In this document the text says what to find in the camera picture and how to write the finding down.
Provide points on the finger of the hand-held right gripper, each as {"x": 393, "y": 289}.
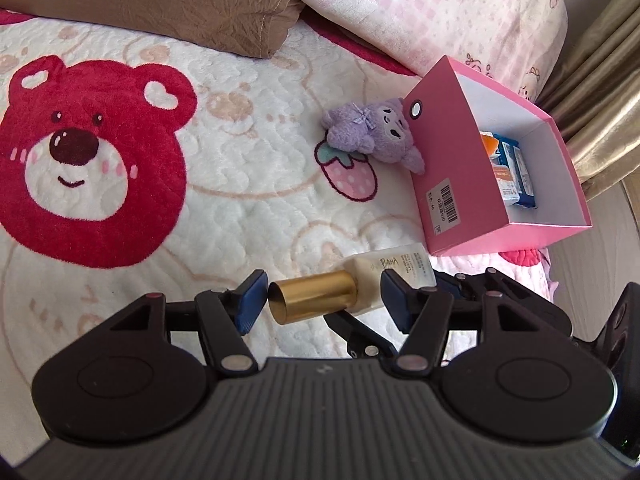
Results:
{"x": 367, "y": 337}
{"x": 540, "y": 310}

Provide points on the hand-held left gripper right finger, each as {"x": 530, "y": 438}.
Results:
{"x": 395, "y": 300}

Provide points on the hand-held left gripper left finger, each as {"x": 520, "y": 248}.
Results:
{"x": 252, "y": 300}

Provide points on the foundation bottle with gold cap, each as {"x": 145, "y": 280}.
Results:
{"x": 320, "y": 295}

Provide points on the blue wet wipes pack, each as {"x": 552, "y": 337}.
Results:
{"x": 527, "y": 185}

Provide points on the clear box with orange label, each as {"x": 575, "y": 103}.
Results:
{"x": 506, "y": 180}

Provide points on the pink cardboard box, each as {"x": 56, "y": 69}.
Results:
{"x": 450, "y": 160}

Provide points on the orange makeup sponge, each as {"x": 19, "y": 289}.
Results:
{"x": 489, "y": 144}

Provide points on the white blanket with red bears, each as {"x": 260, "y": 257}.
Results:
{"x": 250, "y": 160}

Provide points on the purple plush toy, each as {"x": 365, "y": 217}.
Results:
{"x": 365, "y": 130}

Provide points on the beige curtain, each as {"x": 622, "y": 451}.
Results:
{"x": 600, "y": 110}

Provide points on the pink checked pillow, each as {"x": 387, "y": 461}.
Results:
{"x": 425, "y": 10}

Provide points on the brown pillow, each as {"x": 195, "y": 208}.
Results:
{"x": 150, "y": 0}

